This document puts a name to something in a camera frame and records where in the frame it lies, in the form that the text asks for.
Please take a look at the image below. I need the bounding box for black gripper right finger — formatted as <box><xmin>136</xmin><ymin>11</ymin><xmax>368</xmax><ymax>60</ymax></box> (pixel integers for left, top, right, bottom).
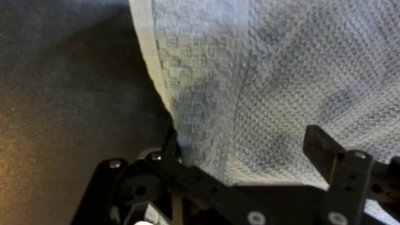
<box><xmin>303</xmin><ymin>125</ymin><xmax>400</xmax><ymax>225</ymax></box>

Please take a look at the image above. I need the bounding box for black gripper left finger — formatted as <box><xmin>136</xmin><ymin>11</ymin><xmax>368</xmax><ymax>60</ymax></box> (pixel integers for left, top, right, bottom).
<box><xmin>71</xmin><ymin>131</ymin><xmax>268</xmax><ymax>225</ymax></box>

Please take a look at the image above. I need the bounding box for light blue towel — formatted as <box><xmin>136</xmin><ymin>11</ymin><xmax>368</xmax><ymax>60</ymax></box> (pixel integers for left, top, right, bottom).
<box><xmin>129</xmin><ymin>0</ymin><xmax>400</xmax><ymax>185</ymax></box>

